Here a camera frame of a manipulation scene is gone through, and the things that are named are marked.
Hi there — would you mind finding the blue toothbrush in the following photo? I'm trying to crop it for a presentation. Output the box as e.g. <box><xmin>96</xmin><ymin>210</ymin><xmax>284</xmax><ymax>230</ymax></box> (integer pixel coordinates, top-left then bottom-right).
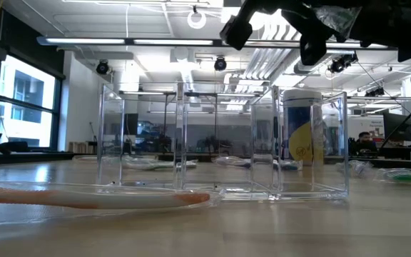
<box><xmin>211</xmin><ymin>155</ymin><xmax>303</xmax><ymax>171</ymax></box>

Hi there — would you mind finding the person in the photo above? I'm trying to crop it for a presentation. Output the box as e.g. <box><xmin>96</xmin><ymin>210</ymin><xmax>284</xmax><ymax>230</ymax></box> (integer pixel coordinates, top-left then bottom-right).
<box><xmin>350</xmin><ymin>131</ymin><xmax>380</xmax><ymax>158</ymax></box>

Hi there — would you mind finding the black computer monitor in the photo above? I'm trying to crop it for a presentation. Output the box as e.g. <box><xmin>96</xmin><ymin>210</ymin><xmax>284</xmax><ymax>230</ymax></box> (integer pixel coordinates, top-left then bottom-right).
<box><xmin>123</xmin><ymin>113</ymin><xmax>139</xmax><ymax>136</ymax></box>
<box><xmin>382</xmin><ymin>112</ymin><xmax>411</xmax><ymax>142</ymax></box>

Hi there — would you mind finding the large window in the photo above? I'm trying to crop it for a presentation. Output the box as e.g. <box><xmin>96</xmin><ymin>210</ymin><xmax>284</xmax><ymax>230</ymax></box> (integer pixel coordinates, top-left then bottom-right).
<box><xmin>0</xmin><ymin>53</ymin><xmax>62</xmax><ymax>149</ymax></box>

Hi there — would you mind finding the black extrusion table frame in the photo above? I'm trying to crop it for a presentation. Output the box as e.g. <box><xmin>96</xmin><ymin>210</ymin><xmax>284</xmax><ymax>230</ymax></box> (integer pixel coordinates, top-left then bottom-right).
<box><xmin>0</xmin><ymin>151</ymin><xmax>411</xmax><ymax>171</ymax></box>

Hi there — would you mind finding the black cable to right arm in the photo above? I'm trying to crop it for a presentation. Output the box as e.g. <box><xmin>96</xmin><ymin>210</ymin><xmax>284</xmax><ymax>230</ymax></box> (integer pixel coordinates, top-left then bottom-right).
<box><xmin>380</xmin><ymin>93</ymin><xmax>411</xmax><ymax>149</ymax></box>

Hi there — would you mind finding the white hanging ring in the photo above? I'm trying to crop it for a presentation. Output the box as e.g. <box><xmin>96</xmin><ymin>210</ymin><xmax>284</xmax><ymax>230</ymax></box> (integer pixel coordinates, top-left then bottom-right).
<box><xmin>186</xmin><ymin>9</ymin><xmax>208</xmax><ymax>30</ymax></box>

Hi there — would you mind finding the black ceiling camera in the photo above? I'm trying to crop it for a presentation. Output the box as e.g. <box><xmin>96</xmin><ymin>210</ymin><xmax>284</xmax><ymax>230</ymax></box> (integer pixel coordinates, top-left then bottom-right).
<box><xmin>95</xmin><ymin>59</ymin><xmax>111</xmax><ymax>76</ymax></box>
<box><xmin>365</xmin><ymin>87</ymin><xmax>385</xmax><ymax>98</ymax></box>
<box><xmin>328</xmin><ymin>53</ymin><xmax>358</xmax><ymax>74</ymax></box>
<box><xmin>213</xmin><ymin>56</ymin><xmax>228</xmax><ymax>72</ymax></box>

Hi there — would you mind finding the ceiling light bar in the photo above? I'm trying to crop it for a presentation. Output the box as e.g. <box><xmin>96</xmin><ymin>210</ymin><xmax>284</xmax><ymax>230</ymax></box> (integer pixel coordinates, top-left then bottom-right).
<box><xmin>44</xmin><ymin>37</ymin><xmax>126</xmax><ymax>46</ymax></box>
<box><xmin>326</xmin><ymin>41</ymin><xmax>388</xmax><ymax>50</ymax></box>
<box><xmin>133</xmin><ymin>38</ymin><xmax>214</xmax><ymax>46</ymax></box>

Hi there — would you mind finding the wooden crate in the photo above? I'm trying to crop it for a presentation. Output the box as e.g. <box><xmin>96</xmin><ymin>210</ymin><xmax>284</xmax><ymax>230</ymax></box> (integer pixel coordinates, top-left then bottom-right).
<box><xmin>68</xmin><ymin>141</ymin><xmax>98</xmax><ymax>154</ymax></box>

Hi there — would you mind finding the green toothbrush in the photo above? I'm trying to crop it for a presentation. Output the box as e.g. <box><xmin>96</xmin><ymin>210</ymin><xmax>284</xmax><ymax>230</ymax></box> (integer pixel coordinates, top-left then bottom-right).
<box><xmin>121</xmin><ymin>156</ymin><xmax>199</xmax><ymax>171</ymax></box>
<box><xmin>315</xmin><ymin>5</ymin><xmax>362</xmax><ymax>39</ymax></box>
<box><xmin>375</xmin><ymin>167</ymin><xmax>411</xmax><ymax>185</ymax></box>

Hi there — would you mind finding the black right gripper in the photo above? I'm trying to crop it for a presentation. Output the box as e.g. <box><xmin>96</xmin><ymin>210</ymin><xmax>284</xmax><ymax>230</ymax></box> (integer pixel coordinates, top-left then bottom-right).
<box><xmin>282</xmin><ymin>0</ymin><xmax>411</xmax><ymax>67</ymax></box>

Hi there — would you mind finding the clear acrylic organizer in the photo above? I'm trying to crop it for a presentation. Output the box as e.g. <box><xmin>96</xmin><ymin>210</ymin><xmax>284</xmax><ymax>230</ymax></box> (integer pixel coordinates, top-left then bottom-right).
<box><xmin>96</xmin><ymin>82</ymin><xmax>350</xmax><ymax>201</ymax></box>

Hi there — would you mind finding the purple toothbrush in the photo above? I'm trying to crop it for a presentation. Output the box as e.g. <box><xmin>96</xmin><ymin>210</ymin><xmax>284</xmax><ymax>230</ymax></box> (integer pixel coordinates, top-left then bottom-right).
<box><xmin>335</xmin><ymin>159</ymin><xmax>375</xmax><ymax>178</ymax></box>

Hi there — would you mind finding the wipes canister with white lid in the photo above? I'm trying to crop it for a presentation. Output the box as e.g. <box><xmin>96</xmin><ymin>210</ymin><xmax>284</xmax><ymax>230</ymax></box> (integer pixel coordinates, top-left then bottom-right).
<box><xmin>283</xmin><ymin>89</ymin><xmax>325</xmax><ymax>167</ymax></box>

